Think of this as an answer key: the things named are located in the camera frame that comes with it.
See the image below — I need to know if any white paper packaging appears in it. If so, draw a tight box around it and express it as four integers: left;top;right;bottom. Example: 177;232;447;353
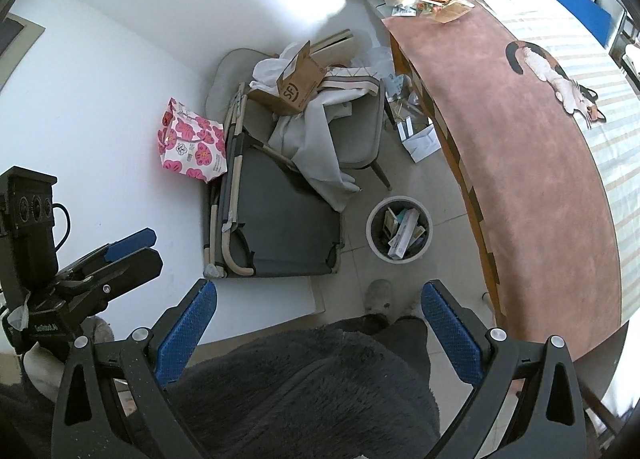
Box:
400;119;443;162

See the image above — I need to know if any person's dark fuzzy clothing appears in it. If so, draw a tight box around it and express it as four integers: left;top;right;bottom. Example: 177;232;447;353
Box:
165;316;441;459

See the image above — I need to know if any white round trash bin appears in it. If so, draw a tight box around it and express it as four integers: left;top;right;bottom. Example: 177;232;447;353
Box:
366;196;433;262

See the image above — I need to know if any pink floral packet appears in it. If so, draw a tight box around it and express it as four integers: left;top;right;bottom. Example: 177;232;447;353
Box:
157;98;229;183

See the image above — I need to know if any grey cushion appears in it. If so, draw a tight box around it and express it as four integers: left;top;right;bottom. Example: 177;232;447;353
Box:
206;48;281;115

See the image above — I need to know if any brown paper envelope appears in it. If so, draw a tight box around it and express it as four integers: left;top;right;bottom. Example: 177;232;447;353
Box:
432;0;476;25

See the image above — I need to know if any beige board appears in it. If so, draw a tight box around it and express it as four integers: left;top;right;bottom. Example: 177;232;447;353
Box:
310;29;358;65

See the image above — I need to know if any grey folding cot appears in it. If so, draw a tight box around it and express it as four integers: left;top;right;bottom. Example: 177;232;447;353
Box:
202;82;346;280

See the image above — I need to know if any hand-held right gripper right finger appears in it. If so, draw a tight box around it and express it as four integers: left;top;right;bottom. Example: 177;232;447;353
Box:
421;280;591;459

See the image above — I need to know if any black cable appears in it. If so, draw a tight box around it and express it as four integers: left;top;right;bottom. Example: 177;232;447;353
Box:
50;202;72;260

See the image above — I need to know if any brown cardboard box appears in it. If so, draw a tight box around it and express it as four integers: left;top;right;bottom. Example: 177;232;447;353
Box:
247;40;327;116

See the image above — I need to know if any white medicine box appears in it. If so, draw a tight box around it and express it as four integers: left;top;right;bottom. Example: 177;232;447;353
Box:
387;209;425;260

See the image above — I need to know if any grey slipper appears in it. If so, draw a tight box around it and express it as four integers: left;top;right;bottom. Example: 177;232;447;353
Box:
364;279;394;316

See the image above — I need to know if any grey chair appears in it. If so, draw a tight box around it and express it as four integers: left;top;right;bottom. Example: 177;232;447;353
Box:
327;76;393;190

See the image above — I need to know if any striped tablecloth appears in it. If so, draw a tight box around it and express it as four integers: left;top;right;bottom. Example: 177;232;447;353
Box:
500;0;640;325

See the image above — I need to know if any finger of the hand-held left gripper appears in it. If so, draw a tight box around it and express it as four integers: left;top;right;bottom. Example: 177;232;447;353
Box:
59;248;164;300
57;228;157;281

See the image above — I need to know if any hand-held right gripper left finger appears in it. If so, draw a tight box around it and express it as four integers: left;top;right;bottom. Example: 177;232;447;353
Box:
50;279;218;459

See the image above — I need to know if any white cloth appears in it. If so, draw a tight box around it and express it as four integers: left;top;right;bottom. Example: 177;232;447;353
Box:
249;42;383;212

